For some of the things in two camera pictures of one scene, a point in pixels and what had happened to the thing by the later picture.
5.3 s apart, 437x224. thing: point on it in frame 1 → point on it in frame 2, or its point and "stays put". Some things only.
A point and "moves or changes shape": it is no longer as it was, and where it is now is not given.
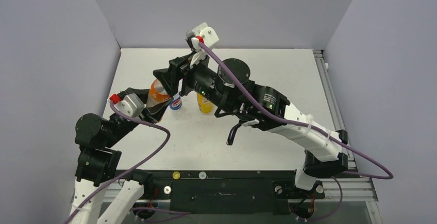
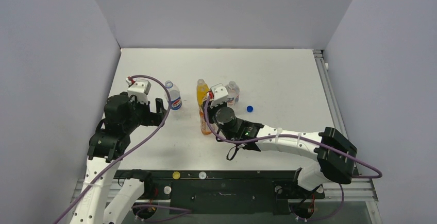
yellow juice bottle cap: [176, 175] stays put
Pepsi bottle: [176, 104] stays put
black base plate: [228, 192] stays put
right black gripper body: [175, 77] → [209, 112]
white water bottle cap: [202, 175] stays put
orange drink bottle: [157, 95] moves or changes shape
